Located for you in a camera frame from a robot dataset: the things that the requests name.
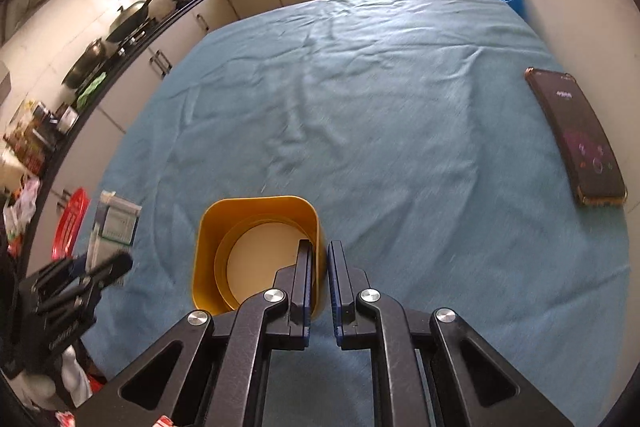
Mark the black frying pan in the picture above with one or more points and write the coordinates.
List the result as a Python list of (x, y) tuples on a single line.
[(93, 56)]

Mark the blue tablecloth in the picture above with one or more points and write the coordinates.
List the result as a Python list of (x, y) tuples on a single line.
[(409, 126)]

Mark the red plastic mesh basket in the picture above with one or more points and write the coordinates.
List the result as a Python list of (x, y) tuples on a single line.
[(69, 224)]

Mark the black smartphone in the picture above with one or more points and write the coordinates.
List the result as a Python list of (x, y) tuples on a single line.
[(590, 163)]

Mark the left hand white glove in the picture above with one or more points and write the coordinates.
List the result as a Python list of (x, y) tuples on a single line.
[(63, 387)]

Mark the clear plastic bags on counter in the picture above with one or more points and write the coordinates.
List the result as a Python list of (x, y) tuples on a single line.
[(16, 217)]

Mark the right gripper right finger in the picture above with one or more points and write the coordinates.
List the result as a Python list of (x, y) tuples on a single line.
[(352, 328)]

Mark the green cloth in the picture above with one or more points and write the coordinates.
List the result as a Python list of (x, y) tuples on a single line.
[(86, 94)]

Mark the white green medicine box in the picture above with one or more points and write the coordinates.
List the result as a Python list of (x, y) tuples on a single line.
[(114, 227)]

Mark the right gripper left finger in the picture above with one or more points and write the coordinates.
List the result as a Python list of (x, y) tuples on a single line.
[(290, 326)]

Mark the sauce bottles group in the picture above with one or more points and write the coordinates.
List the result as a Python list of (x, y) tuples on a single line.
[(33, 136)]

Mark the black wok with lid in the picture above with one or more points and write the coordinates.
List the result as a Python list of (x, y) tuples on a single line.
[(128, 20)]

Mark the yellow square plastic cup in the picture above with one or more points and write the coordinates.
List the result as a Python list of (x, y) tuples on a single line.
[(243, 242)]

